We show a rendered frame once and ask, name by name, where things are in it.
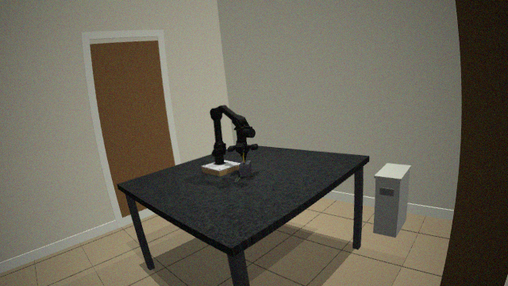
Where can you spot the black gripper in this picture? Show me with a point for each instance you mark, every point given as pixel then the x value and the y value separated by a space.
pixel 252 147

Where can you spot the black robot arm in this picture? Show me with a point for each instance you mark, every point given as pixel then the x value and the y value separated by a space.
pixel 242 128

